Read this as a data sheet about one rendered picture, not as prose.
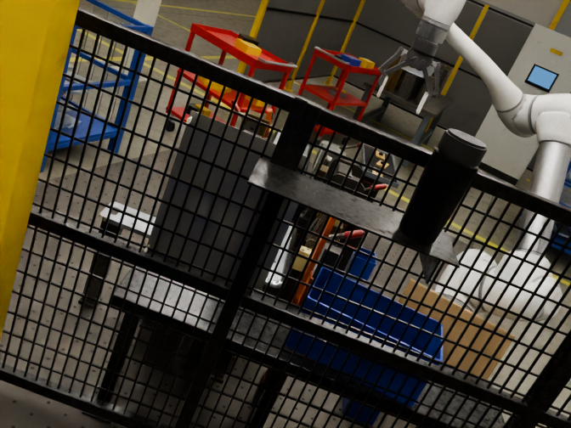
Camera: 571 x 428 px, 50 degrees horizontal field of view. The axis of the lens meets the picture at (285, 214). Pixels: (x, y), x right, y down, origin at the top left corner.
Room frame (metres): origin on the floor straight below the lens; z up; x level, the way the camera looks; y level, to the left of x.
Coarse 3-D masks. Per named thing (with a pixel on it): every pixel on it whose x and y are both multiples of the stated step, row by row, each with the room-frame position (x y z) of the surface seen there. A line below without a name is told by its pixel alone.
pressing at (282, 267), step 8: (304, 152) 2.58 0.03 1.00; (296, 224) 1.79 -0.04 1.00; (288, 232) 1.72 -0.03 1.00; (296, 232) 1.73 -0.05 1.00; (288, 248) 1.61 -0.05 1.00; (288, 256) 1.55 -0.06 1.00; (280, 264) 1.50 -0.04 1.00; (288, 264) 1.51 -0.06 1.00; (280, 272) 1.46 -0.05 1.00; (272, 280) 1.40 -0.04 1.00; (280, 280) 1.41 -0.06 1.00
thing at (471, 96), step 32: (384, 0) 9.93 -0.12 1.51; (352, 32) 10.01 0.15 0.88; (384, 32) 9.88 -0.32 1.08; (480, 32) 9.52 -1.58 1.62; (512, 32) 9.41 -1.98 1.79; (448, 64) 9.57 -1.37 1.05; (512, 64) 9.35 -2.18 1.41; (384, 96) 9.76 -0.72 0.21; (448, 96) 9.52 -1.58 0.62; (480, 96) 9.41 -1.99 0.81; (448, 128) 9.46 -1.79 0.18
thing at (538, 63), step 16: (544, 32) 8.52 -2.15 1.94; (528, 48) 8.55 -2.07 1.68; (544, 48) 8.50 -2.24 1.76; (560, 48) 8.45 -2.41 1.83; (528, 64) 8.52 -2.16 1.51; (544, 64) 8.47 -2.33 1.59; (560, 64) 8.42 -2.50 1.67; (512, 80) 8.54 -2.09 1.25; (528, 80) 8.47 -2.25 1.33; (544, 80) 8.42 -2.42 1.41; (560, 80) 8.40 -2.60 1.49; (496, 112) 8.54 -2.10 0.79; (480, 128) 8.57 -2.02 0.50; (496, 128) 8.51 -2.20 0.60; (496, 144) 8.48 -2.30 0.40; (512, 144) 8.43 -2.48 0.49; (528, 144) 8.38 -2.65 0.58; (496, 160) 8.45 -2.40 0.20; (512, 160) 8.40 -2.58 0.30; (528, 160) 8.35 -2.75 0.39; (496, 176) 8.45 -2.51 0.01; (512, 176) 8.38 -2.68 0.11
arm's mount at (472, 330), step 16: (416, 288) 1.75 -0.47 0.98; (416, 304) 1.74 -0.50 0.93; (432, 304) 1.73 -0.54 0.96; (448, 304) 1.72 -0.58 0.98; (448, 320) 1.72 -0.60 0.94; (480, 320) 1.69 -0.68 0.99; (448, 336) 1.71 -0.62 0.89; (464, 336) 1.70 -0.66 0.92; (480, 336) 1.69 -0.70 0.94; (496, 336) 1.68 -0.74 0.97; (512, 336) 1.67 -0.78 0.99; (448, 352) 1.70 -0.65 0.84; (464, 368) 1.68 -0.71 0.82; (480, 368) 1.67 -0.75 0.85
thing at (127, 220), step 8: (120, 208) 1.43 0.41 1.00; (128, 208) 1.45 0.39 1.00; (104, 216) 1.36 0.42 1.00; (112, 216) 1.38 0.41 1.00; (120, 216) 1.40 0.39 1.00; (128, 216) 1.41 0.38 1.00; (144, 216) 1.45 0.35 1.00; (128, 224) 1.37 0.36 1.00; (136, 224) 1.39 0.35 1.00; (144, 224) 1.41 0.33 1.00; (136, 232) 1.36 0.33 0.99
